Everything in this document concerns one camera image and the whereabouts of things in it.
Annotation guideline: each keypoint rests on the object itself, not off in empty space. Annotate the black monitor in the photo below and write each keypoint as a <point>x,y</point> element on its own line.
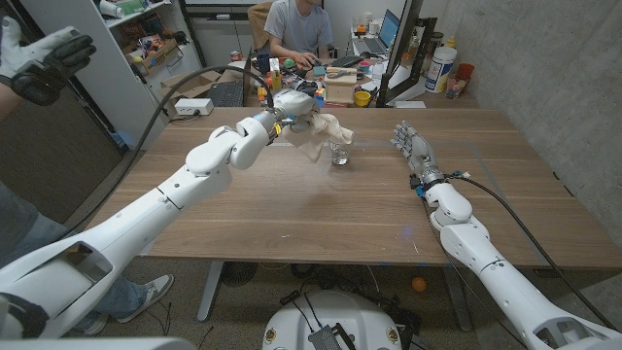
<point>403,39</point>

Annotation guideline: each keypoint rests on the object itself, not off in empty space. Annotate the grey white sneaker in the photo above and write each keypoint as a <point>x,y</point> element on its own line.
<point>96,324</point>
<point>150,294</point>

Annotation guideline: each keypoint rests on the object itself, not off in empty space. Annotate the black desktop keyboard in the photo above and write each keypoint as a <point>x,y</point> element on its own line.
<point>346,61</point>

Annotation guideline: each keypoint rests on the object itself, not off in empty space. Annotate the dark blue mug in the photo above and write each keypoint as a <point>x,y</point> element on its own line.
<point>263,62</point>

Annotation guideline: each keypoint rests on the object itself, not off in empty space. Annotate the white bowl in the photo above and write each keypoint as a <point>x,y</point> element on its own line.
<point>238,72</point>

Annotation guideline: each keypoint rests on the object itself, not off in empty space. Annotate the white notepad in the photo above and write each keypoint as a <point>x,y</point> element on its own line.
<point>409,104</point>

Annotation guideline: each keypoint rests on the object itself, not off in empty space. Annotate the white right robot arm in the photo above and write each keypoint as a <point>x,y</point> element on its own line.
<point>491,262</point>

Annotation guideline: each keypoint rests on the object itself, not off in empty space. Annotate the black round fan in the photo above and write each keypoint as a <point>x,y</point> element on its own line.
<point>238,273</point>

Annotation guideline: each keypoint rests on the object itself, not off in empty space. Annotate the brown chair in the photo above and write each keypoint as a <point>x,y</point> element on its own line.
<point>257,24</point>

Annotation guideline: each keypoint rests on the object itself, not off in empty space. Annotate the open cardboard box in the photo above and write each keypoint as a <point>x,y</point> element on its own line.
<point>187,83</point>

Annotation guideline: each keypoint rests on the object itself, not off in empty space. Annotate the yellow bottle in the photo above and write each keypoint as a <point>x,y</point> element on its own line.
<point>451,43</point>

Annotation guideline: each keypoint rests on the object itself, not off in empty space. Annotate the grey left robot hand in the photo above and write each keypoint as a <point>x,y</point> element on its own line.
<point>294,103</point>

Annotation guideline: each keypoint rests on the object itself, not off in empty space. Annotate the white shelf unit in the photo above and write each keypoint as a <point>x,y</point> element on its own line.
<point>97,78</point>

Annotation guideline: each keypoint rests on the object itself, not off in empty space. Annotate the white canister blue label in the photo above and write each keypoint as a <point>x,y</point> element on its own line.
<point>439,70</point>

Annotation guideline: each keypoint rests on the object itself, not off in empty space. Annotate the small wooden box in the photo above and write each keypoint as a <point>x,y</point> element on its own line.
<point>340,90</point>

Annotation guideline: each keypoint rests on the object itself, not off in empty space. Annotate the glass with colourful items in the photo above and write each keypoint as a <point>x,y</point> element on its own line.
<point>456,87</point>

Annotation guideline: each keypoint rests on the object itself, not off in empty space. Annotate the operator blue jeans leg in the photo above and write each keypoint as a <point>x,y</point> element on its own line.
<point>22,223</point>

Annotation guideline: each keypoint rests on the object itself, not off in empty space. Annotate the operator white black glove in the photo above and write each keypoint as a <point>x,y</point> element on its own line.
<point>44,60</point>

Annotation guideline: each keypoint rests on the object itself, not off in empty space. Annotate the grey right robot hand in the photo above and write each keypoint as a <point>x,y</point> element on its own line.
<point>420,150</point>

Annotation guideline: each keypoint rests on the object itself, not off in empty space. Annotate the open silver laptop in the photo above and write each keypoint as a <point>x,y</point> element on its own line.
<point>384,31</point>

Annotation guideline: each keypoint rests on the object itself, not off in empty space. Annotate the seated person grey shirt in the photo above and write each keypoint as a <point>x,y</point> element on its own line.
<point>296,29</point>

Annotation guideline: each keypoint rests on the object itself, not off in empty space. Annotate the red drink can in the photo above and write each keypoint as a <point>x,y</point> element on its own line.
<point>236,56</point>

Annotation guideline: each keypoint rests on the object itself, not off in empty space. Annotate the black laptop keyboard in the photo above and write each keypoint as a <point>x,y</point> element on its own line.
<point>226,94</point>

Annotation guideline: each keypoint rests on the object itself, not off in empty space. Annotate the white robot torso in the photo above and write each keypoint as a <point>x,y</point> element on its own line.
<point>350,316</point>

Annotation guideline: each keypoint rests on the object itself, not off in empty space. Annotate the black monitor stand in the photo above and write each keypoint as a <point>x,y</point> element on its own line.
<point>427,29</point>

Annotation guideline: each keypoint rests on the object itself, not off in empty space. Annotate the yellow cup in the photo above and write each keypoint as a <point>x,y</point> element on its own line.
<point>362,99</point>

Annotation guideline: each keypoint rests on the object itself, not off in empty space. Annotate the grey table leg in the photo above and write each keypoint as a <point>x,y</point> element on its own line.
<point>457,299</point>
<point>210,291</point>

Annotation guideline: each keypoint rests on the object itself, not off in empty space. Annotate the orange ball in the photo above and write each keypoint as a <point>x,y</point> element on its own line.
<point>419,284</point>

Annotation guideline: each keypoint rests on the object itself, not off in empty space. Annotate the clear glass cup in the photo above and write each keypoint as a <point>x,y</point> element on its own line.
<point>340,155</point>

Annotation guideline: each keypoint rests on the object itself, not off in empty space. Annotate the operator bare forearm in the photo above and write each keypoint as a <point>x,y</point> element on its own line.
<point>7,102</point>

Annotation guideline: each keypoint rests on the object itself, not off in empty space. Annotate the cardboard box with toys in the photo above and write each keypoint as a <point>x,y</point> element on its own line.
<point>155,56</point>

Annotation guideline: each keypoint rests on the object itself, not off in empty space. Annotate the beige cloth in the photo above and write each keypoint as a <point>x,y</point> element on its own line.
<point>316,135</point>

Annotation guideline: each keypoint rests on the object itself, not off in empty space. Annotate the white power strip box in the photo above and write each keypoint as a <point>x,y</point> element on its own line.
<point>193,106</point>

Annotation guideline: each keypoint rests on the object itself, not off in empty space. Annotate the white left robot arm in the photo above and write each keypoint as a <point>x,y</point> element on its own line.
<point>146,219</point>

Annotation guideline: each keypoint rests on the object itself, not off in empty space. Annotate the red cup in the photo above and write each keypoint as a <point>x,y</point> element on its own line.
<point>466,71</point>

